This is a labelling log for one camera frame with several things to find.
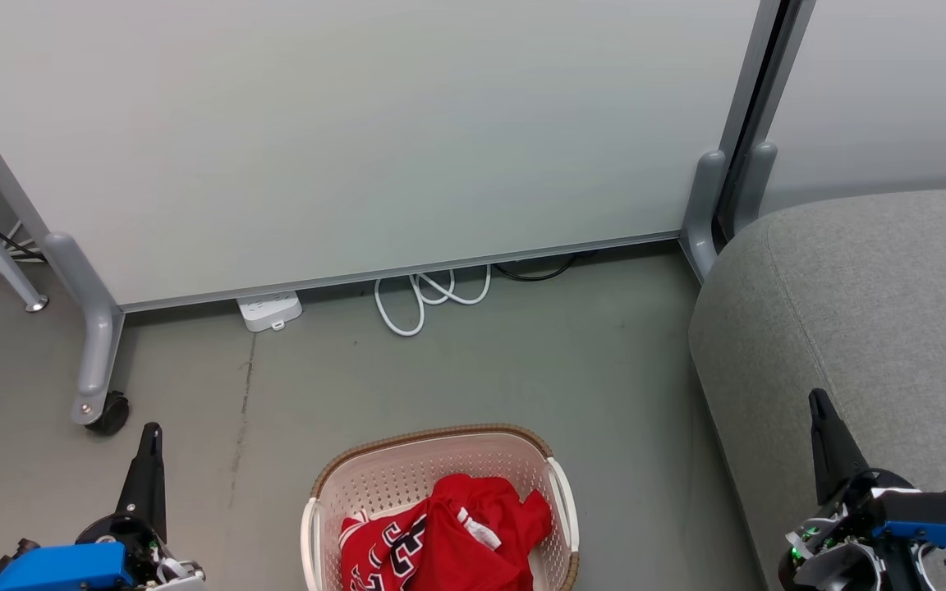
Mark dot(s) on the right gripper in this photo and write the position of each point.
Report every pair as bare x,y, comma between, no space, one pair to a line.
842,550

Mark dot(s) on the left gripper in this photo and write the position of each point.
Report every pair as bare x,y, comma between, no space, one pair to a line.
149,554

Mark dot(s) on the plain red garment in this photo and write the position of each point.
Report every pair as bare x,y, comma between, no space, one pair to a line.
506,509

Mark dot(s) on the grey fabric sofa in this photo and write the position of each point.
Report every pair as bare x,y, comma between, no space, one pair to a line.
851,312

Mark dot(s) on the black caster wheel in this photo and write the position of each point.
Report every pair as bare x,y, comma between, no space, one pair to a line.
112,414

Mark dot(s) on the grey partition leg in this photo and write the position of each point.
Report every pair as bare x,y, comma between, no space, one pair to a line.
699,222
756,189
99,345

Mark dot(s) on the white power strip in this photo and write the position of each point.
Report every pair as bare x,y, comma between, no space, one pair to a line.
269,310

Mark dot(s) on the red jersey with lettering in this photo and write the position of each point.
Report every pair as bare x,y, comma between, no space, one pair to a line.
374,550

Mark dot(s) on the white plastic laundry basket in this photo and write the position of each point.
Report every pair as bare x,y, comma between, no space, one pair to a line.
407,476

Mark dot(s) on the white partition panel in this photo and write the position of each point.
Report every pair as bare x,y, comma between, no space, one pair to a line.
892,82
358,123

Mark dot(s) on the blue left wrist camera box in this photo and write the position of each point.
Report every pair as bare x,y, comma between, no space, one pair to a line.
58,568

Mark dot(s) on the blue wrist camera box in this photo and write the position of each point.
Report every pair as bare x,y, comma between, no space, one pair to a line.
941,525
58,568

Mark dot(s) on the blue right wrist camera box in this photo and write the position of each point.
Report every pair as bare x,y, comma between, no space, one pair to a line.
941,525

